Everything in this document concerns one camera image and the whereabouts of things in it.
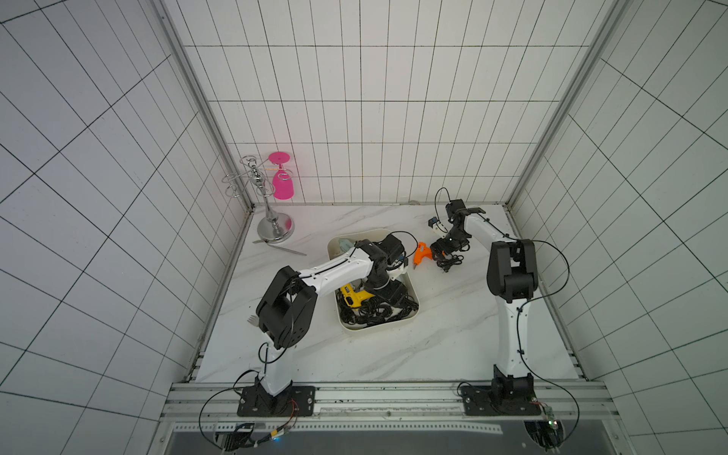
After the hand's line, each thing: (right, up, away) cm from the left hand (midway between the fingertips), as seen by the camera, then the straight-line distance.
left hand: (384, 302), depth 84 cm
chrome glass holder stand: (-43, +23, +26) cm, 55 cm away
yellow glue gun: (-9, +1, +1) cm, 10 cm away
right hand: (+21, +15, +22) cm, 34 cm away
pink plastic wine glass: (-37, +40, +18) cm, 57 cm away
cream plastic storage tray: (-9, +19, +25) cm, 33 cm away
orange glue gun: (+15, +14, +18) cm, 27 cm away
